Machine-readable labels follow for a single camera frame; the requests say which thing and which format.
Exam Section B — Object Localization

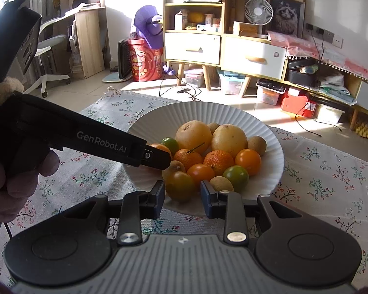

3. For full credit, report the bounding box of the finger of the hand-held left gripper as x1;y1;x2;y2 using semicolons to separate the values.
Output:
141;145;173;171

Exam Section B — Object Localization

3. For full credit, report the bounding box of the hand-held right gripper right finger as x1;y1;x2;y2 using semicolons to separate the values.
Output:
200;180;298;245

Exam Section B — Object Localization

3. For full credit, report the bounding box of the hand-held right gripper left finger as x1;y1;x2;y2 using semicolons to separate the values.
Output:
63;180;166;246

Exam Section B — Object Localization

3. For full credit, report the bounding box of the green tomato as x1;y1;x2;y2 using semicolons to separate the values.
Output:
160;137;180;157
223;165;250;193

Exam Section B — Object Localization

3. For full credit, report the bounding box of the olive yellow tomato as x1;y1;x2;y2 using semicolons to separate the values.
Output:
165;171;196;203

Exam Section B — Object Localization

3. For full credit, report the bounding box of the tangerine with stem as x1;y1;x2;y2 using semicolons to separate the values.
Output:
173;142;205;172

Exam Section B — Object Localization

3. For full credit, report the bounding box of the stemless tangerine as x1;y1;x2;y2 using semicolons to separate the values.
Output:
203;149;234;176

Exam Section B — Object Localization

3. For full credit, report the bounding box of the white ribbed plate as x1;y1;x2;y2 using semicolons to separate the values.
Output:
122;101;285;216

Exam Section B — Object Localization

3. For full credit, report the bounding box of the person's left forearm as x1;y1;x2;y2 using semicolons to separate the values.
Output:
0;77;25;121

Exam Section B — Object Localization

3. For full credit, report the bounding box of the person's left hand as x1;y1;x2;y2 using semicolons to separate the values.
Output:
0;151;61;225

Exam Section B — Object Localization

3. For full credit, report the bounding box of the black panel heater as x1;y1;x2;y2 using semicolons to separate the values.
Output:
103;38;132;83

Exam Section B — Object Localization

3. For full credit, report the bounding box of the wooden desk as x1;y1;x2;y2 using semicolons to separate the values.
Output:
52;0;106;80

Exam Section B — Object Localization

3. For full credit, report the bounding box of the clear storage bin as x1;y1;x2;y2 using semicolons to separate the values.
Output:
184;69;204;88

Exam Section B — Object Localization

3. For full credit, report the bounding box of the white office chair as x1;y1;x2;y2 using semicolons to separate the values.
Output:
7;0;72;98

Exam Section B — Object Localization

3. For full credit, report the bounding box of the red patterned bucket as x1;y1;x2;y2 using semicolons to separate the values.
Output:
127;38;164;83

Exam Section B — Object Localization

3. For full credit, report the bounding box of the blue lid storage bin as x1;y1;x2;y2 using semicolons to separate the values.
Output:
218;70;244;95

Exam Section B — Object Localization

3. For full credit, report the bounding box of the tall wooden shelf cabinet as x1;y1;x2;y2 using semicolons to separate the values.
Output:
162;0;225;87

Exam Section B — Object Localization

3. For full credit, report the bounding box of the floral tablecloth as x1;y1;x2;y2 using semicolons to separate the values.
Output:
0;86;368;288

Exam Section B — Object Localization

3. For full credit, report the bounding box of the black lid storage bin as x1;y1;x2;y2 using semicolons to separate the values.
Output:
256;78;286;106

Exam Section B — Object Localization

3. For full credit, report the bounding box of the purple plush toy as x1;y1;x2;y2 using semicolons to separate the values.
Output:
133;5;165;49

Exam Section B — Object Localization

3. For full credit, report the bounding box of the red box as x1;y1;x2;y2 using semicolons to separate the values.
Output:
280;87;318;118

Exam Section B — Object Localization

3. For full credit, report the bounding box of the white carton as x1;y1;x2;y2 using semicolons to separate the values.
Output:
174;10;189;31

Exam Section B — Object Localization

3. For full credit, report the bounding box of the low wooden cabinet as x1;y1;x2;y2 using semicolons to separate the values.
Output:
221;34;364;129

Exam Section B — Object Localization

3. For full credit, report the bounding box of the white bin with dark lid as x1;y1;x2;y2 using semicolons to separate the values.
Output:
314;104;345;124

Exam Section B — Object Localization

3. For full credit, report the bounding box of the black round case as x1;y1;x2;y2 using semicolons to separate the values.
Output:
287;58;321;88

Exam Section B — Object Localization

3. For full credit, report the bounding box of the wooden tissue box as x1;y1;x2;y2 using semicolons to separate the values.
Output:
233;21;260;37

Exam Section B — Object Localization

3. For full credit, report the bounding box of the stack of folded cloths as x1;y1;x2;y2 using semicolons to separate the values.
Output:
317;73;356;105

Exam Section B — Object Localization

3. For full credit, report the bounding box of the white desk fan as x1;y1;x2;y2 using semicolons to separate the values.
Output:
245;0;273;39

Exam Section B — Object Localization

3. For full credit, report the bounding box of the pink cloth with pompoms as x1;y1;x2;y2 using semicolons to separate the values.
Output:
268;31;368;86

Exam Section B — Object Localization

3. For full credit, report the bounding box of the framed cat picture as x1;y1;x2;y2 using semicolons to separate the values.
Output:
264;0;307;39

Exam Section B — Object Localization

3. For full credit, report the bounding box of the black cable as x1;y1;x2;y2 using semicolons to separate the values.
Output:
158;67;203;102
294;33;341;138

